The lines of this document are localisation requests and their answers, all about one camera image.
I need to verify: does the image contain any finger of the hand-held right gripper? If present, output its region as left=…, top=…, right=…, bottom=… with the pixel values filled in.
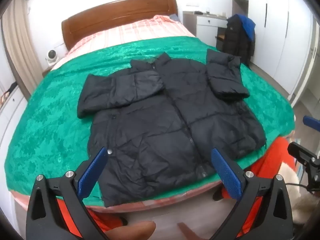
left=287, top=142, right=320, bottom=193
left=303, top=116, right=320, bottom=132

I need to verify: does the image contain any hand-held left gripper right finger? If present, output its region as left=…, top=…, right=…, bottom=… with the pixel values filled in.
left=207, top=148, right=294, bottom=240

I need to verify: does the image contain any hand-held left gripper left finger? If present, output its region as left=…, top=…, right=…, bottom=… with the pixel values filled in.
left=26, top=147, right=110, bottom=240

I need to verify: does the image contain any black puffer jacket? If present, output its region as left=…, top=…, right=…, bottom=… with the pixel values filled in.
left=77, top=49, right=267, bottom=208

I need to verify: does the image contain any person's right forearm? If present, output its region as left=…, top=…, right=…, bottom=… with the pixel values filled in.
left=280, top=164, right=320, bottom=228

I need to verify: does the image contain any person's left hand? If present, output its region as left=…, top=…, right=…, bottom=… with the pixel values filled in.
left=104, top=220, right=157, bottom=240

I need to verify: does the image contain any person's orange fleece clothing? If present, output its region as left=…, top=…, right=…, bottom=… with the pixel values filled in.
left=56, top=136, right=300, bottom=240

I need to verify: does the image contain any green patterned blanket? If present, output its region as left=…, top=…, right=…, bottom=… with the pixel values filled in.
left=4, top=36, right=295, bottom=207

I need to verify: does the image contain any white dresser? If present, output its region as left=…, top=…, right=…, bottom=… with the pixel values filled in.
left=0, top=80, right=28, bottom=160

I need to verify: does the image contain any white wardrobe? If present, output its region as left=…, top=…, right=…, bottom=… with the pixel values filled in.
left=231, top=0, right=318, bottom=100

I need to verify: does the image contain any hanging black jacket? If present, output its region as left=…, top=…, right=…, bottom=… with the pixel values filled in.
left=216, top=15, right=255, bottom=64

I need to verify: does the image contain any blue garment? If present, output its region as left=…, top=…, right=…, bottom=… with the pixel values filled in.
left=236, top=14, right=257, bottom=42

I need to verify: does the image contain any white desk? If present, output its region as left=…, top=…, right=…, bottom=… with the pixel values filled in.
left=182, top=10, right=230, bottom=40

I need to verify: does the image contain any pink plaid bed sheet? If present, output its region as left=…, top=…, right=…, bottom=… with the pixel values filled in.
left=50, top=14, right=195, bottom=68

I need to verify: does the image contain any beige curtain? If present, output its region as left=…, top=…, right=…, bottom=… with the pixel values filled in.
left=1, top=0, right=42, bottom=80

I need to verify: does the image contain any wooden headboard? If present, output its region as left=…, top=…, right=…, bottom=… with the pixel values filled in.
left=61, top=0, right=178, bottom=52

